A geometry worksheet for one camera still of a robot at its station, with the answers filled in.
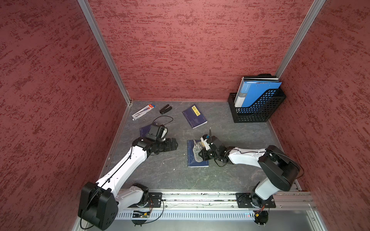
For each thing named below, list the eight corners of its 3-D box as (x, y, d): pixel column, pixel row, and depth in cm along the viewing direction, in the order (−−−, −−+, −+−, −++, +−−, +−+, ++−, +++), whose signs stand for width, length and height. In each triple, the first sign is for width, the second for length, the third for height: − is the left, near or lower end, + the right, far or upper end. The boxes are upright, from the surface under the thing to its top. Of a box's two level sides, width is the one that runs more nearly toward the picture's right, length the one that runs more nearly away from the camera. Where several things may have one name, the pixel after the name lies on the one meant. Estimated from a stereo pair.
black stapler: (159, 112, 116) (158, 110, 114) (168, 106, 121) (168, 103, 119) (163, 115, 114) (162, 113, 112) (172, 109, 119) (172, 106, 116)
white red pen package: (130, 117, 112) (129, 116, 111) (151, 104, 122) (151, 102, 121) (134, 121, 110) (133, 119, 108) (155, 107, 120) (155, 105, 118)
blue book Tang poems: (192, 128, 106) (192, 126, 103) (181, 111, 117) (181, 109, 114) (206, 122, 110) (207, 120, 107) (195, 106, 120) (195, 104, 118)
